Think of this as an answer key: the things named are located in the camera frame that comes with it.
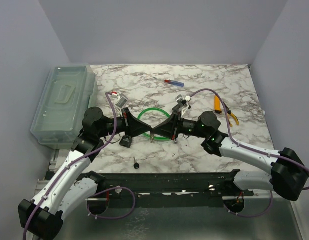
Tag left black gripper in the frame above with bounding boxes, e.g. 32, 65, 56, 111
98, 107, 153, 139

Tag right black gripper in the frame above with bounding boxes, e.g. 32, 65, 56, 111
151, 110, 208, 141

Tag green cable lock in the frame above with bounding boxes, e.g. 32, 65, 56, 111
137, 107, 175, 144

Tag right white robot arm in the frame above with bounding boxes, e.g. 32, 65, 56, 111
151, 111, 309, 201

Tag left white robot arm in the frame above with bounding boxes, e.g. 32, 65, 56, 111
18, 107, 152, 240

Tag black head key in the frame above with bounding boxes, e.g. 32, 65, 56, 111
133, 157, 140, 170

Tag black padlock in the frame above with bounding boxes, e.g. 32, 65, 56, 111
119, 135, 133, 148

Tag red blue screwdriver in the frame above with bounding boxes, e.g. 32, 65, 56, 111
153, 78, 185, 88

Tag yellow utility knife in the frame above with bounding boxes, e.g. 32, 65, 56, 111
214, 95, 223, 114

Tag translucent plastic storage box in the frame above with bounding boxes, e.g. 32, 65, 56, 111
30, 64, 98, 150

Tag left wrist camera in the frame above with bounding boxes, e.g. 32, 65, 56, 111
111, 91, 129, 110

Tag yellow handled pliers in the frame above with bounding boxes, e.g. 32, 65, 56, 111
225, 104, 240, 126

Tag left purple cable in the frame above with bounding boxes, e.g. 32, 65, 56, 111
21, 91, 137, 240

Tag purple cable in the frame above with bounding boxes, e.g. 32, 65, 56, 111
189, 89, 309, 218
21, 91, 137, 240

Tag aluminium rail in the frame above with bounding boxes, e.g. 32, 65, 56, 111
35, 178, 275, 201

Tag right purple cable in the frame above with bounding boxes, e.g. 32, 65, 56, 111
189, 89, 309, 218

